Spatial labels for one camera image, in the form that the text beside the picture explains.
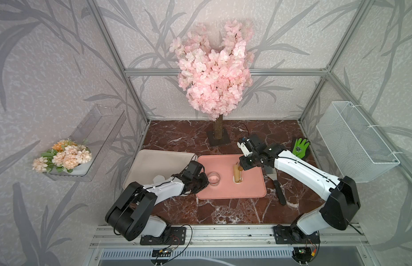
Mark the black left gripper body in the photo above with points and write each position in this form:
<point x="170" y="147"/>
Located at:
<point x="199" y="183"/>

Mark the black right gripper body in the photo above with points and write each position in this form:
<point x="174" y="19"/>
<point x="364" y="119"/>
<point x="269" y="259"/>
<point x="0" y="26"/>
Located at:
<point x="253" y="157"/>

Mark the wooden rolling pin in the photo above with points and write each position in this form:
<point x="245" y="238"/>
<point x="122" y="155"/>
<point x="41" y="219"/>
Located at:
<point x="236" y="170"/>

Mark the white dough ball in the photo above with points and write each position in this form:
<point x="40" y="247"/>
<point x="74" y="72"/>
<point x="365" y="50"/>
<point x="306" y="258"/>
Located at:
<point x="237" y="179"/>

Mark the pink silicone mat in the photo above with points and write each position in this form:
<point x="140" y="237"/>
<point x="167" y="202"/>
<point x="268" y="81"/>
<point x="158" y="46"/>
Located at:
<point x="251" y="186"/>

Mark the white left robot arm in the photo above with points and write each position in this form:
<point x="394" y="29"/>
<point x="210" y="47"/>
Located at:
<point x="131" y="214"/>

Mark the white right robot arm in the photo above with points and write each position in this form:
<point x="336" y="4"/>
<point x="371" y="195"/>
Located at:
<point x="340" y="195"/>

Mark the green work glove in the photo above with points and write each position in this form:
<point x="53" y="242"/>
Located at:
<point x="300" y="148"/>

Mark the beige silicone mat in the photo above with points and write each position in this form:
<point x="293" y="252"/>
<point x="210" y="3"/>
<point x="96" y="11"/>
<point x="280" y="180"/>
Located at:
<point x="150" y="163"/>

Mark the artificial cherry blossom tree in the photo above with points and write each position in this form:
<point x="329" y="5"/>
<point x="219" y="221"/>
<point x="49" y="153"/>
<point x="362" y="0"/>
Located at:
<point x="214" y="79"/>

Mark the peach artificial flower bouquet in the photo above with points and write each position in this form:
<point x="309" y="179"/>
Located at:
<point x="64" y="156"/>

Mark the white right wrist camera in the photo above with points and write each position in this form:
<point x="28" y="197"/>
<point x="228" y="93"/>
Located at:
<point x="246" y="146"/>

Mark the metal spatula black handle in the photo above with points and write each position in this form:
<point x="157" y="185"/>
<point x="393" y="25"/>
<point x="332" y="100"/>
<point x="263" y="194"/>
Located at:
<point x="272" y="174"/>

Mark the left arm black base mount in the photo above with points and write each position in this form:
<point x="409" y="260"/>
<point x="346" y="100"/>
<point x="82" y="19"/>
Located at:
<point x="158" y="233"/>

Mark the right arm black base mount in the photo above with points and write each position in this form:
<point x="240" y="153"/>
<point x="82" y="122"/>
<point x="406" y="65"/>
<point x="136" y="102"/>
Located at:
<point x="292" y="234"/>

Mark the white wire mesh basket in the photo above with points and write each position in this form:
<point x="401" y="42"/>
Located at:
<point x="356" y="147"/>

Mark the clear plastic wall shelf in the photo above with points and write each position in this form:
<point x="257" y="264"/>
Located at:
<point x="97" y="131"/>

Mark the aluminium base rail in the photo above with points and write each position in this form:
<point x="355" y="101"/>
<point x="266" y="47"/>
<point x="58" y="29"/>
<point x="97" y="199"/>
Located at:
<point x="228" y="241"/>

